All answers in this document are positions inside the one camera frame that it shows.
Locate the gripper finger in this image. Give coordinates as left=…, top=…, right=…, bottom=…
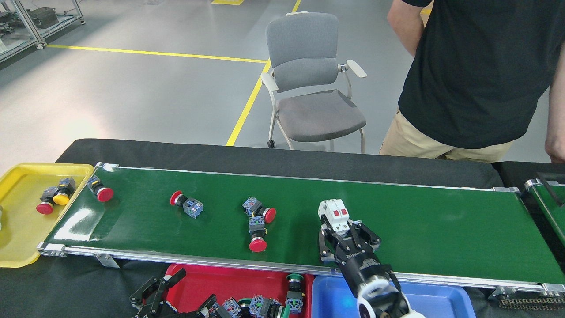
left=129, top=267, right=187, bottom=318
left=177, top=295, right=219, bottom=318

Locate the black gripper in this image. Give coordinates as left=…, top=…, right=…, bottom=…
left=319, top=221, right=391, bottom=290

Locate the white circuit breaker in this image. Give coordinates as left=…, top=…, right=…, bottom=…
left=318, top=199, right=351, bottom=235

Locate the red push button switch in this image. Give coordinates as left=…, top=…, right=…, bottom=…
left=248, top=216, right=268, bottom=253
left=169, top=190, right=204, bottom=219
left=242, top=197, right=277, bottom=224
left=36, top=187, right=60, bottom=216
left=85, top=175, right=114, bottom=203

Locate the red plastic tray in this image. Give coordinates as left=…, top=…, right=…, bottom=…
left=164, top=264, right=315, bottom=318

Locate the long green conveyor belt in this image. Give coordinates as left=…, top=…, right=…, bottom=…
left=37, top=162, right=565, bottom=296

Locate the blue plastic tray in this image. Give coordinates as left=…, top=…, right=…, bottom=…
left=311, top=275, right=477, bottom=318

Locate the yellow plastic tray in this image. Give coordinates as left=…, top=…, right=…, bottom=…
left=0, top=163, right=94, bottom=269

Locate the short green conveyor belt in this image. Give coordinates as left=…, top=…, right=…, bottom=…
left=524, top=173, right=565, bottom=248

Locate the person's left hand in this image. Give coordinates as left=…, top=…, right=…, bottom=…
left=545, top=137, right=565, bottom=164

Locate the grey office chair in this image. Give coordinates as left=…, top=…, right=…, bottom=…
left=260, top=12, right=368, bottom=154

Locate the person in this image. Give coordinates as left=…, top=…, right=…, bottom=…
left=379, top=0, right=565, bottom=164

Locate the black equipment case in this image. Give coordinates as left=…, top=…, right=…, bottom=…
left=29, top=7, right=59, bottom=29

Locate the conveyor drive chain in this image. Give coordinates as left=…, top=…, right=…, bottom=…
left=490, top=291, right=565, bottom=310

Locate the black guide frame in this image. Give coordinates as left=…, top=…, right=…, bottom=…
left=535, top=172, right=565, bottom=208

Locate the metal rack frame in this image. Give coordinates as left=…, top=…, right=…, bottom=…
left=0, top=0, right=86, bottom=62

